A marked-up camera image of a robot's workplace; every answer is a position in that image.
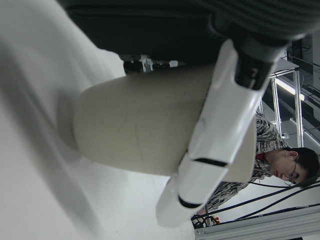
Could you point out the beige cylindrical cup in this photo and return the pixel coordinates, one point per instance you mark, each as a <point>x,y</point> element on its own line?
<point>125,120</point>

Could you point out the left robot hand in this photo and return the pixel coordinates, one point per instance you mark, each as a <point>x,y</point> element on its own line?
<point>225,120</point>

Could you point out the aluminium profile rail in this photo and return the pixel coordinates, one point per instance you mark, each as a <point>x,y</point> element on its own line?
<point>262,225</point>

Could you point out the ceiling light strip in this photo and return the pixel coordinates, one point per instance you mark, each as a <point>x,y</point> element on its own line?
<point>287,87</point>

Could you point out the man in patterned grey jacket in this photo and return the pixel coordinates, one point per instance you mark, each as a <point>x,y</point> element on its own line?
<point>268,140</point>

